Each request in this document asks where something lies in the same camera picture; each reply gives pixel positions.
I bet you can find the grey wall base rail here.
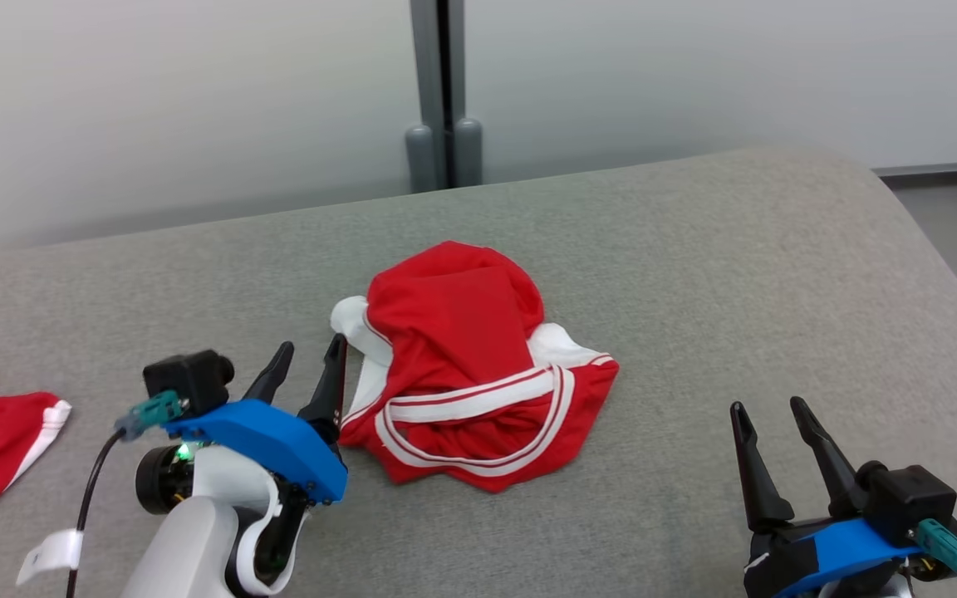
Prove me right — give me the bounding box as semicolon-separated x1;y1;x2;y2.
873;159;957;179

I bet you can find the red jersey with white trim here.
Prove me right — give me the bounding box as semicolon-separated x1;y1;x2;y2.
331;241;621;494

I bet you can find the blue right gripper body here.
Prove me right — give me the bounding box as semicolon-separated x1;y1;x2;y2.
744;515;928;598

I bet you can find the grey double partition post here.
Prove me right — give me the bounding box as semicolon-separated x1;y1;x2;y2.
405;0;484;194

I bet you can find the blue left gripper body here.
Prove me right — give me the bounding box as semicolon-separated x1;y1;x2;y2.
164;400;349;505

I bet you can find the black left cable teal plug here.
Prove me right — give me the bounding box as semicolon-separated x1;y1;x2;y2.
67;390;184;598

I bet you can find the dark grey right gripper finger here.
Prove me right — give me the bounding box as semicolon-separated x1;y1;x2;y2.
730;402;795;534
790;396;866;520

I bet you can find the right cable teal plug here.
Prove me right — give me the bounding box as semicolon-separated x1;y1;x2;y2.
915;519;957;595

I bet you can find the white cable label tag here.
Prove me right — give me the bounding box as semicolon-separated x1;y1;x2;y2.
16;529;85;586

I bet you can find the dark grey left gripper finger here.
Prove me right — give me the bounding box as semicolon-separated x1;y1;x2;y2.
297;334;349;449
243;341;295;405

